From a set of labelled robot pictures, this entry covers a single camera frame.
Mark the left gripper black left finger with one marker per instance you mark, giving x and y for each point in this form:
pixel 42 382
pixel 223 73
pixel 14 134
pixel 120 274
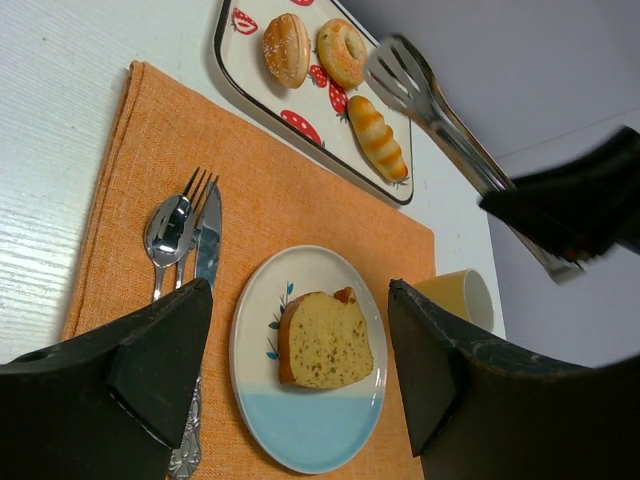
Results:
pixel 111 403

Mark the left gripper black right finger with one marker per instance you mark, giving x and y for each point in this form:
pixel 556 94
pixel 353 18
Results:
pixel 480 407

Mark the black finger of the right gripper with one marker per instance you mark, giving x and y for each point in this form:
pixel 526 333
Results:
pixel 581 209

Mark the sliced loaf bread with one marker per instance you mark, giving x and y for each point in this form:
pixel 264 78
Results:
pixel 323 341

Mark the metal serving tongs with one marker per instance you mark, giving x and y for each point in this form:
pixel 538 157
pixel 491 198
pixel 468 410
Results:
pixel 403 79

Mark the striped long bread roll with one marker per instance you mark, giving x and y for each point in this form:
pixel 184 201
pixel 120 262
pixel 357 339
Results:
pixel 376 139

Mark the yellow mug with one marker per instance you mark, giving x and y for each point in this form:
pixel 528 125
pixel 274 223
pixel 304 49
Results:
pixel 463 293

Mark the round plate blue white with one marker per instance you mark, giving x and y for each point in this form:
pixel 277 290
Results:
pixel 307 430

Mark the silver spoon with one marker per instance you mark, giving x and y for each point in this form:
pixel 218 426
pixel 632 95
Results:
pixel 168 235

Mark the silver table knife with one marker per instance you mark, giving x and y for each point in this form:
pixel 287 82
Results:
pixel 186 459

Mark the silver fork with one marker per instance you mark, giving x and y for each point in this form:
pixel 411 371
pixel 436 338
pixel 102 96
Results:
pixel 196 191

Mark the orange cloth placemat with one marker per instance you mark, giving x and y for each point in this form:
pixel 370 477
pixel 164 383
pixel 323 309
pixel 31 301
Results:
pixel 272 198

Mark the bagel with hole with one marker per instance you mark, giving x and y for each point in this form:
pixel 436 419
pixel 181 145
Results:
pixel 342 52

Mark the round sesame bun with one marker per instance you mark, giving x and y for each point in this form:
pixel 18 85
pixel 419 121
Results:
pixel 287 49

